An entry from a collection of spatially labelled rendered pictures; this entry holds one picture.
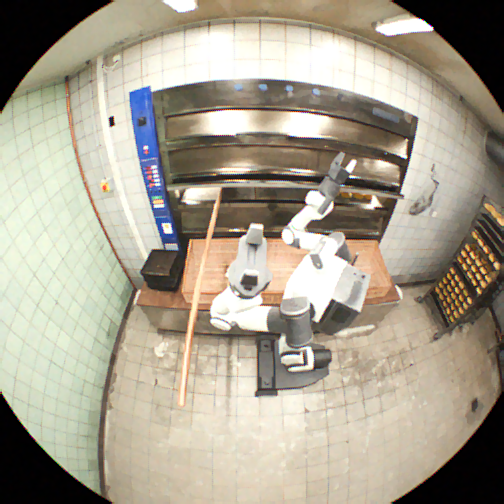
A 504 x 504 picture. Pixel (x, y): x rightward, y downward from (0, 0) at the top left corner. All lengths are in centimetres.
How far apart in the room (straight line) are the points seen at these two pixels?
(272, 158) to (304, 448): 234
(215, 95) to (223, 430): 251
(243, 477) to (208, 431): 58
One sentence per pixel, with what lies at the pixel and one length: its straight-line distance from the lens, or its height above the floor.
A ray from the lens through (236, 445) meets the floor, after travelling 200.
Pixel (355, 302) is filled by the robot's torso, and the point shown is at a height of 139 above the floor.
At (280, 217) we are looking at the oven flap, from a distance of 168.
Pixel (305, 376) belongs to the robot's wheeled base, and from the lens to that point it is 189.
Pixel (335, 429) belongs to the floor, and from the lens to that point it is 212.
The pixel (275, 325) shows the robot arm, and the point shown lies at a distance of 69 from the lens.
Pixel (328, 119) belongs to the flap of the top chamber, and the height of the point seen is 185.
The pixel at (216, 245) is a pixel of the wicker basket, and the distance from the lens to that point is 179.
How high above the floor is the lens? 197
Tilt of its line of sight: 43 degrees down
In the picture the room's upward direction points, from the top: straight up
